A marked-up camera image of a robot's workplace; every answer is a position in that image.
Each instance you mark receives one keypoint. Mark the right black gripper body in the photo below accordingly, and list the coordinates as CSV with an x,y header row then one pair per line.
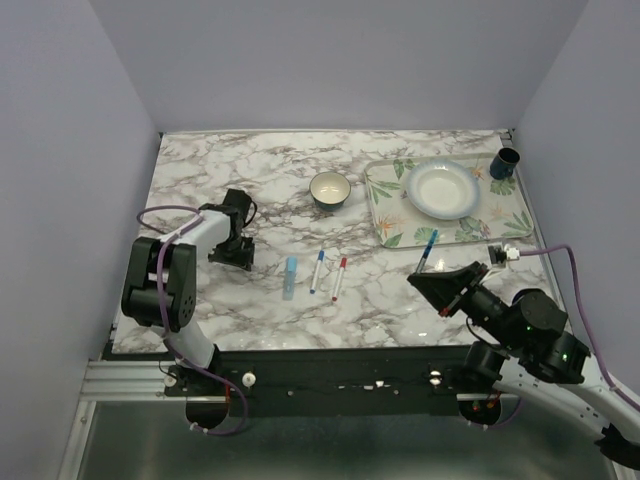
x,y
476,301

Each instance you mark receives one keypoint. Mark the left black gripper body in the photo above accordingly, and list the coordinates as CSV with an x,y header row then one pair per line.
x,y
237,252

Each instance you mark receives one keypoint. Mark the thin teal blue pen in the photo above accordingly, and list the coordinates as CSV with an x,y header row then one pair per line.
x,y
427,250

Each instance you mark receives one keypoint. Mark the white pen blue tip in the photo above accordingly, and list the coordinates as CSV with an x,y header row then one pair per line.
x,y
316,272

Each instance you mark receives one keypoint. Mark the white pen red tip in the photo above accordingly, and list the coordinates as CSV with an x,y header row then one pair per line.
x,y
338,284

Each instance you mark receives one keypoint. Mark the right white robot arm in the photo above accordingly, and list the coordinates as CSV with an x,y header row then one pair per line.
x,y
533,356

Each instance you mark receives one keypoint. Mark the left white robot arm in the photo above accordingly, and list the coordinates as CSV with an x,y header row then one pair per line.
x,y
161,280

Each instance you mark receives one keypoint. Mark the floral leaf serving tray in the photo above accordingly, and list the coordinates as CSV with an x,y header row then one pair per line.
x,y
501,214

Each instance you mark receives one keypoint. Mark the white plate blue rim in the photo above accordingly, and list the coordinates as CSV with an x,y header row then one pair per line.
x,y
442,189

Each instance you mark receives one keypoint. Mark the teal bowl cream inside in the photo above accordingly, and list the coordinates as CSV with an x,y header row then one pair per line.
x,y
329,190

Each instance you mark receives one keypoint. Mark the dark blue cup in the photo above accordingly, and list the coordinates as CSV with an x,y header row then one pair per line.
x,y
504,163

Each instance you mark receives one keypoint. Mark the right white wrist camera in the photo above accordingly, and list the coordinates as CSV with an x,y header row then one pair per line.
x,y
501,255

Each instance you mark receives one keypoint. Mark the aluminium rail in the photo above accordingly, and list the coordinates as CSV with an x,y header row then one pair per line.
x,y
118,381

